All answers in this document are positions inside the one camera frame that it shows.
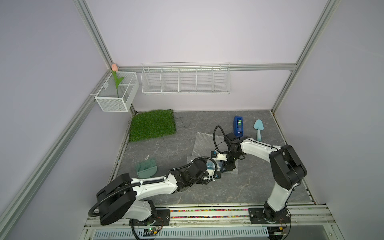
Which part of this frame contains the bubble wrap sheet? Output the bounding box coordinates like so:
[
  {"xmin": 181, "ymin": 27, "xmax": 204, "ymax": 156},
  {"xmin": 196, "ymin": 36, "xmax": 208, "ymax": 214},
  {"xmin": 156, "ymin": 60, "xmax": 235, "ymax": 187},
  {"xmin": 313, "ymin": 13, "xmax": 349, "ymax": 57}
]
[{"xmin": 187, "ymin": 132, "xmax": 238, "ymax": 175}]

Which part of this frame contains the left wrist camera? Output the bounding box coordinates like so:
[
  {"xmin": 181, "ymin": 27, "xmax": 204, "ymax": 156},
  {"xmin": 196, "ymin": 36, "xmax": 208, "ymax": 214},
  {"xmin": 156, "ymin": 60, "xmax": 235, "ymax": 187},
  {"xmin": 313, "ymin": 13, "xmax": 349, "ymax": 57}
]
[{"xmin": 208, "ymin": 171, "xmax": 221, "ymax": 182}]

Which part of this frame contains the white vent grille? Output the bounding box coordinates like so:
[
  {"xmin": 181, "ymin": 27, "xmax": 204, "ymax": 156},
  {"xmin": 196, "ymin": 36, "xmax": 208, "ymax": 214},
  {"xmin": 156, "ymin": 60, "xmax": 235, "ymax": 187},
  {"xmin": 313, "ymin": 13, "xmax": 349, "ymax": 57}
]
[{"xmin": 93, "ymin": 227, "xmax": 270, "ymax": 240}]

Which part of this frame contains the green artificial grass mat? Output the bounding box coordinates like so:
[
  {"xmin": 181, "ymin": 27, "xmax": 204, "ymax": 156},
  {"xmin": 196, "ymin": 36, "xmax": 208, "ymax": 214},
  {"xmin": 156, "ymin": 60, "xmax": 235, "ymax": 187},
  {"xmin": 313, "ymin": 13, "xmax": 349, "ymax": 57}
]
[{"xmin": 129, "ymin": 110, "xmax": 177, "ymax": 143}]

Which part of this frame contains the pink artificial tulip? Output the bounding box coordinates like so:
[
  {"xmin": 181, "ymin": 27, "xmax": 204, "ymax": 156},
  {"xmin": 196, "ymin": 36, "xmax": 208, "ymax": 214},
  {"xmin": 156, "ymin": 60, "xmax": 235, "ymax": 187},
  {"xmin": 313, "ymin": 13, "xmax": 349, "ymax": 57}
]
[{"xmin": 112, "ymin": 64, "xmax": 125, "ymax": 98}]

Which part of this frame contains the white mesh wall basket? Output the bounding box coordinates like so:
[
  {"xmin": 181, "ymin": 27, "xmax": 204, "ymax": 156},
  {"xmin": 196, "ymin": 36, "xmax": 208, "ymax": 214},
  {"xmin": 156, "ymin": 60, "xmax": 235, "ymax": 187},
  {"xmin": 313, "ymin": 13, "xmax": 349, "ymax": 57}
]
[{"xmin": 95, "ymin": 71, "xmax": 140, "ymax": 113}]

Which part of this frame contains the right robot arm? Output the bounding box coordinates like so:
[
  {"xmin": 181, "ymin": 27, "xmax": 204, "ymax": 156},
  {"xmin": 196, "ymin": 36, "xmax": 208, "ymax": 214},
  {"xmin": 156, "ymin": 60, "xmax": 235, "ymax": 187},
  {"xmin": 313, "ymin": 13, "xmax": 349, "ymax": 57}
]
[{"xmin": 213, "ymin": 126, "xmax": 307, "ymax": 224}]

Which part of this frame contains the white wire wall shelf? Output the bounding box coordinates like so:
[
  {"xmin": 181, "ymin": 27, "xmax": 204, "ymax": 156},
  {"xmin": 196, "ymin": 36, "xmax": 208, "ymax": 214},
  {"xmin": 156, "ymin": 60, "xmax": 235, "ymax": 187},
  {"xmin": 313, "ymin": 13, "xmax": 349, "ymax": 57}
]
[{"xmin": 141, "ymin": 62, "xmax": 232, "ymax": 95}]

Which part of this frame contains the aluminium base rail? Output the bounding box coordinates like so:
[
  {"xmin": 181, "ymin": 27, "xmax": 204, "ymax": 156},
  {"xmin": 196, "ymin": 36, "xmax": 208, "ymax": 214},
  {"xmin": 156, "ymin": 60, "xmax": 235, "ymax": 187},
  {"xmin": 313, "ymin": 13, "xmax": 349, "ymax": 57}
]
[{"xmin": 83, "ymin": 204, "xmax": 337, "ymax": 230}]

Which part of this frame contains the teal garden trowel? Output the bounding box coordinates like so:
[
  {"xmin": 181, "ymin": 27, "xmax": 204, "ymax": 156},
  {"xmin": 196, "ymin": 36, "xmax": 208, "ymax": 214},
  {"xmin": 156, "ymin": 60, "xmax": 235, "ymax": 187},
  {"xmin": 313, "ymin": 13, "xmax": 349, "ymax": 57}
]
[{"xmin": 254, "ymin": 119, "xmax": 264, "ymax": 142}]

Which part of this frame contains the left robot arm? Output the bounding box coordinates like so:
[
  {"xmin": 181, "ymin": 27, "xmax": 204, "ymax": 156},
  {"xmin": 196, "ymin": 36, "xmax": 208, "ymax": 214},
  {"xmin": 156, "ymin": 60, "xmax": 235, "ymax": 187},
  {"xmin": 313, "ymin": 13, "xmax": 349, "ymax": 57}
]
[{"xmin": 88, "ymin": 157, "xmax": 219, "ymax": 226}]

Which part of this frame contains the teal hand rake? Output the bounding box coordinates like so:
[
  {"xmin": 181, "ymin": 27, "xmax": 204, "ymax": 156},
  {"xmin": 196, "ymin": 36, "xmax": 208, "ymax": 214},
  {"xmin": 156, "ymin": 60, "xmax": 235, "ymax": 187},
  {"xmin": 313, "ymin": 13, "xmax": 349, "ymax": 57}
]
[{"xmin": 135, "ymin": 159, "xmax": 158, "ymax": 179}]

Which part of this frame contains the blue glass bottle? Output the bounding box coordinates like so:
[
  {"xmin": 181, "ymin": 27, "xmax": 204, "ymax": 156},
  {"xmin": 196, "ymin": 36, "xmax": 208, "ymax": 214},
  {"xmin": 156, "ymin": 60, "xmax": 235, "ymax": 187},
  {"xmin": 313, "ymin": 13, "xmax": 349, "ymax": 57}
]
[{"xmin": 206, "ymin": 160, "xmax": 226, "ymax": 172}]

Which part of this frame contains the blue tape dispenser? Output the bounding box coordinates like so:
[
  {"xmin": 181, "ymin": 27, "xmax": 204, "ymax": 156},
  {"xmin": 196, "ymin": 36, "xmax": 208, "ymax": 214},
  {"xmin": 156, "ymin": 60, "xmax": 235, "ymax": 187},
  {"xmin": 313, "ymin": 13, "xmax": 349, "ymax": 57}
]
[{"xmin": 233, "ymin": 116, "xmax": 244, "ymax": 138}]

